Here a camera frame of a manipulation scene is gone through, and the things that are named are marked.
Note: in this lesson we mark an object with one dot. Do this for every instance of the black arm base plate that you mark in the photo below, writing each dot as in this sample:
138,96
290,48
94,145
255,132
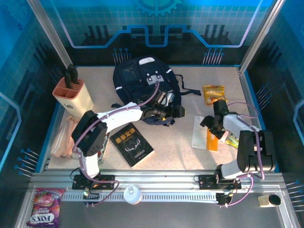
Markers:
78,184
205,181

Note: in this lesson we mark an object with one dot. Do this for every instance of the aluminium front rail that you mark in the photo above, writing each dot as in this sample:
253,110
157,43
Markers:
154,180

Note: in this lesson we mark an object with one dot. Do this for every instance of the purple Fox's candy bag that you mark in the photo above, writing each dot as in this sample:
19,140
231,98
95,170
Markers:
45,209

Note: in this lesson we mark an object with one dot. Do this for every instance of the yellow snack bag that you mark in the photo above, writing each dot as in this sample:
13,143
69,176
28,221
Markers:
213,93

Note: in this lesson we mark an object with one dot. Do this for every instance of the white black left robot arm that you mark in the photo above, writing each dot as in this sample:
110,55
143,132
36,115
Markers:
118,116

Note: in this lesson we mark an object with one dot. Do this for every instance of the orange white notebook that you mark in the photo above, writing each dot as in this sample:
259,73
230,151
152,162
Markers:
199,140

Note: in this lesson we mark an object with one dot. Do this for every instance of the green candy pack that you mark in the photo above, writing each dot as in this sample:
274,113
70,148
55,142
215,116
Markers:
232,142

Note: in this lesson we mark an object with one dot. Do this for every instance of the pink white eraser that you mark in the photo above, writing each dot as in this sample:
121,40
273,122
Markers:
224,139

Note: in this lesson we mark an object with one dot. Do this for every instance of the beige knife block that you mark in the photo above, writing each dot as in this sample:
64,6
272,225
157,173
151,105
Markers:
78,102

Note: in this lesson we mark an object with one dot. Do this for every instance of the black book with antlers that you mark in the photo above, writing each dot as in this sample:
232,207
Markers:
133,145

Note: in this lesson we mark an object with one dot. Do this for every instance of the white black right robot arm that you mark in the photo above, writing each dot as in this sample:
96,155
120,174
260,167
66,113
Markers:
256,152

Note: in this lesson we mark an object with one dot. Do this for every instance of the black round cap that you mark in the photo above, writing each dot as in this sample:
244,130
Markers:
274,200

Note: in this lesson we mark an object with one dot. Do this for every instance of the navy blue backpack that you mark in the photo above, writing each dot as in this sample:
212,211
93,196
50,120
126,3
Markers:
133,83

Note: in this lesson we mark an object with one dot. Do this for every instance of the aluminium frame post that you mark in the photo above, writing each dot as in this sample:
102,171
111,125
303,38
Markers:
259,35
47,31

